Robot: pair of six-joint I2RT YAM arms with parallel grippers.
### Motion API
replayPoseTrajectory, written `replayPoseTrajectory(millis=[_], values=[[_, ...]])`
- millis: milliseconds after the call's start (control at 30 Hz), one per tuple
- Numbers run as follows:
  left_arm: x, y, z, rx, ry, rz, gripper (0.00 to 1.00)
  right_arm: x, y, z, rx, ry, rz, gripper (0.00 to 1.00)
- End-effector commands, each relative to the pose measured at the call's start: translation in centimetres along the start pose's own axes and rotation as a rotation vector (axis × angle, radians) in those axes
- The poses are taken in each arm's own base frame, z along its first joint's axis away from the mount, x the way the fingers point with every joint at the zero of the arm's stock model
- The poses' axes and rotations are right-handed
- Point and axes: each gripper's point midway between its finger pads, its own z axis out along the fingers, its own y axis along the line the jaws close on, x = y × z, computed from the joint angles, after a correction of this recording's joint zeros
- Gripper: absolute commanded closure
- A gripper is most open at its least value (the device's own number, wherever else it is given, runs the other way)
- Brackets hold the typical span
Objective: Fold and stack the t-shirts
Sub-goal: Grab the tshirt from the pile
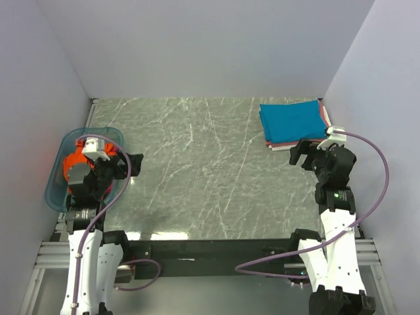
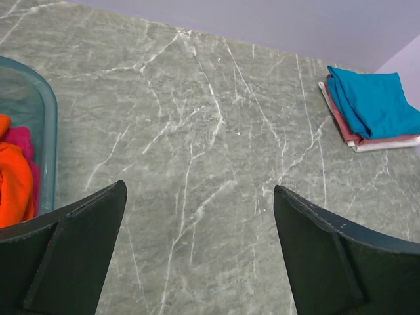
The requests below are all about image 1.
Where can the blue folded t shirt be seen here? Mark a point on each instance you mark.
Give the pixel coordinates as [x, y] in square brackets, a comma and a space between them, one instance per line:
[292, 121]

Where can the teal plastic bin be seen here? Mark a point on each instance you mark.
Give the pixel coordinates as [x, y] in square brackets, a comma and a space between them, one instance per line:
[57, 187]

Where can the aluminium frame rail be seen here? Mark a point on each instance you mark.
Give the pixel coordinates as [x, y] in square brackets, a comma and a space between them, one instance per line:
[56, 254]

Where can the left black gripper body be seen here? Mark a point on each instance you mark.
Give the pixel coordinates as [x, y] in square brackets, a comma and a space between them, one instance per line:
[106, 170]

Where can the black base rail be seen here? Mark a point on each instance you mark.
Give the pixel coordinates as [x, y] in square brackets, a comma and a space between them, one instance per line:
[189, 258]

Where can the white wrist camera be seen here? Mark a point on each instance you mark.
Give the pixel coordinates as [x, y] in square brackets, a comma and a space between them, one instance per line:
[94, 148]
[334, 135]

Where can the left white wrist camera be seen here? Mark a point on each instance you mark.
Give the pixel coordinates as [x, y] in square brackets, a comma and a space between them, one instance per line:
[94, 148]

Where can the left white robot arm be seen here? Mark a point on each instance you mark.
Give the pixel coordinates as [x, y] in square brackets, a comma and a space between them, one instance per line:
[94, 254]

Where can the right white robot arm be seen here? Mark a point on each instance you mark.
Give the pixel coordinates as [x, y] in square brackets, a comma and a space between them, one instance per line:
[331, 264]

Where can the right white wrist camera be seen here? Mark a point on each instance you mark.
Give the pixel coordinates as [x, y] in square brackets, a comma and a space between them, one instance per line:
[334, 135]

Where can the orange t shirt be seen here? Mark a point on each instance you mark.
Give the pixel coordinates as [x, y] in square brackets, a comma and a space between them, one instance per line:
[77, 159]

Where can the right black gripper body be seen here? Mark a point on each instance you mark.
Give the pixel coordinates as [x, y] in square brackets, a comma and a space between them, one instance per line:
[318, 164]

